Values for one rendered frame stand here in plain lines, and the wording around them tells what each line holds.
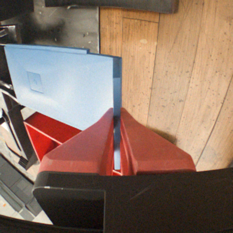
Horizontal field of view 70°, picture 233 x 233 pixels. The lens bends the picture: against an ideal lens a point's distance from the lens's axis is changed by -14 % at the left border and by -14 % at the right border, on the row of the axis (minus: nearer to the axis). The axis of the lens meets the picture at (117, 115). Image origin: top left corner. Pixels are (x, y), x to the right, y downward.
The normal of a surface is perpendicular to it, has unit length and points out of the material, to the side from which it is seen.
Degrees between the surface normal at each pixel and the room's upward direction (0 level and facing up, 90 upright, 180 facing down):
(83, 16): 0
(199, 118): 0
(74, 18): 0
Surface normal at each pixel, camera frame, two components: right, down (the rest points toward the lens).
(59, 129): 0.02, -0.78
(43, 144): 0.87, 0.33
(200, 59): -0.50, 0.53
